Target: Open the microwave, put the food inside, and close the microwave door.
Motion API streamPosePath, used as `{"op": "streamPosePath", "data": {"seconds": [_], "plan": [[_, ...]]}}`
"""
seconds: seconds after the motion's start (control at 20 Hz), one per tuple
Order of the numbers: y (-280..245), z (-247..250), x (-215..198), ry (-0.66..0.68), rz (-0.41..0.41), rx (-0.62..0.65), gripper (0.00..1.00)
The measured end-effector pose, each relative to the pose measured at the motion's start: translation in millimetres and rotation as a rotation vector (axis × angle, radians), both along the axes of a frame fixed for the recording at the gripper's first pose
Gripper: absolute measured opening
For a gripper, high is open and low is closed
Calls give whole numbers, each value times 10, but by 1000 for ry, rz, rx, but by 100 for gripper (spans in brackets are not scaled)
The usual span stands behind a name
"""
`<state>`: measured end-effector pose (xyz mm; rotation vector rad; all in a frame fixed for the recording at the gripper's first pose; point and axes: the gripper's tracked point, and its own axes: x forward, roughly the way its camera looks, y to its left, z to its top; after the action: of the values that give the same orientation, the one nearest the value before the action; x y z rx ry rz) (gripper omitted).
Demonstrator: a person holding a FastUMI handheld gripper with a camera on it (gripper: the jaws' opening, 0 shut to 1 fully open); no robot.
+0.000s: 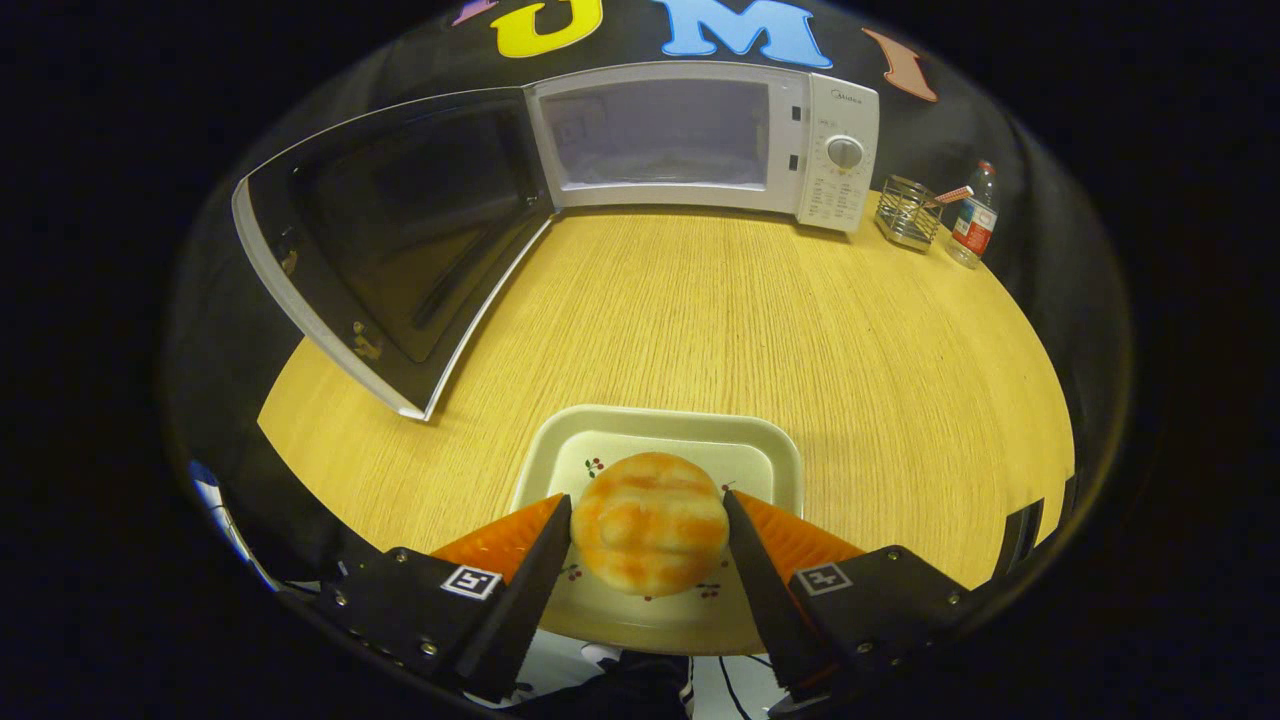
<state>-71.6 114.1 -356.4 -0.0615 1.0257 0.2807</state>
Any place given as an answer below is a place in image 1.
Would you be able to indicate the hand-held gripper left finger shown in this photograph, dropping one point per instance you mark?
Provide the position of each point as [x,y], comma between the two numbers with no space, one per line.
[525,600]

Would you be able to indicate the white microwave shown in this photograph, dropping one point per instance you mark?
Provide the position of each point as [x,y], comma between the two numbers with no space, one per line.
[400,230]

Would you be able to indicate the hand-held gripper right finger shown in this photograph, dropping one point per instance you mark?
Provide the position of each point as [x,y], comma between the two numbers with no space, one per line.
[765,590]

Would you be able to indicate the pink striped straw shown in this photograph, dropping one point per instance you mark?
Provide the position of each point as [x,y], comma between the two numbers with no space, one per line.
[952,195]

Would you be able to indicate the cream plate with cherry print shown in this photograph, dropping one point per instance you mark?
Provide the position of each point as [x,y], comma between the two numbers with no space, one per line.
[660,430]

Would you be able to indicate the clear plastic bottle red label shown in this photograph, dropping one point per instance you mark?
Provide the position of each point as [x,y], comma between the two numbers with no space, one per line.
[973,225]

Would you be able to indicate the round orange bread bun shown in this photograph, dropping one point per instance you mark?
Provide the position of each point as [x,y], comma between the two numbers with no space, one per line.
[650,525]

